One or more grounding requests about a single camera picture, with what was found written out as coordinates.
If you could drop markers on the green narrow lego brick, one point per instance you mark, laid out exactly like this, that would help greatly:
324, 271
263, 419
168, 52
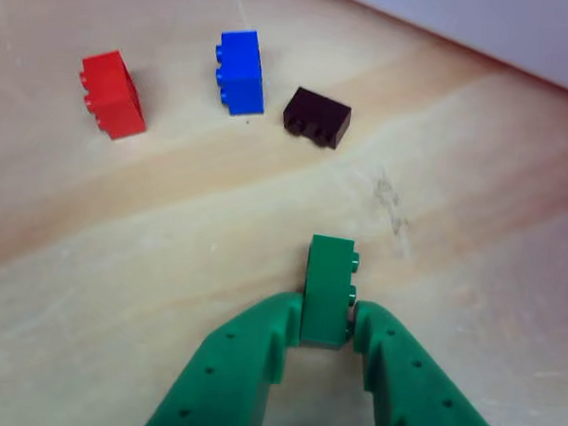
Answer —
327, 294

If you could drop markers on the small black lego brick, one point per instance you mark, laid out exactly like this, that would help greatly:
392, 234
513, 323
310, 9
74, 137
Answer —
317, 115

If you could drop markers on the small red lego brick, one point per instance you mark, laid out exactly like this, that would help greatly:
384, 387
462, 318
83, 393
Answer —
112, 94

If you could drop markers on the small blue lego brick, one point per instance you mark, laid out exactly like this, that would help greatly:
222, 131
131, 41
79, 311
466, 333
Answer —
240, 71

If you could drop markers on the white plastic bin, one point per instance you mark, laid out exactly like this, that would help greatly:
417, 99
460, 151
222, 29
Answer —
497, 28

